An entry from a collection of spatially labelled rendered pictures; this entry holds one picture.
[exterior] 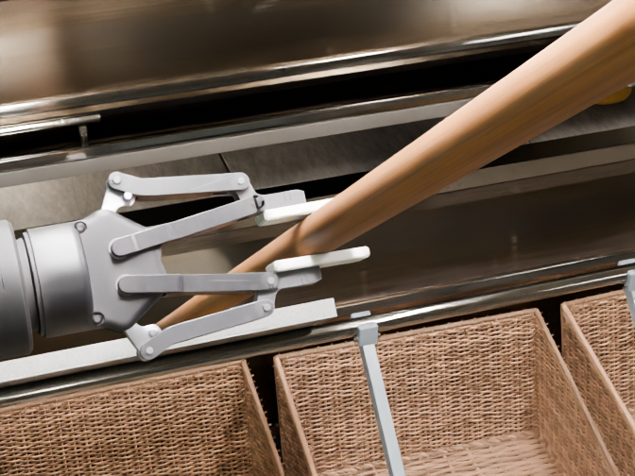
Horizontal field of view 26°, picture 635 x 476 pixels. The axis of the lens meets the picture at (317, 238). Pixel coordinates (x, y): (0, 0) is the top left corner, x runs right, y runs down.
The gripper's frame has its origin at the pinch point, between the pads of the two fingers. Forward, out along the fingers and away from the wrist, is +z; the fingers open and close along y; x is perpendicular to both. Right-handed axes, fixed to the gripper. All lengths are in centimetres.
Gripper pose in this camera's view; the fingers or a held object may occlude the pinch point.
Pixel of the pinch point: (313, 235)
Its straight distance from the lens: 98.2
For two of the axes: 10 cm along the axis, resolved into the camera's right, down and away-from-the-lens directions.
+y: 2.0, 9.7, -1.0
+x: 2.5, -1.5, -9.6
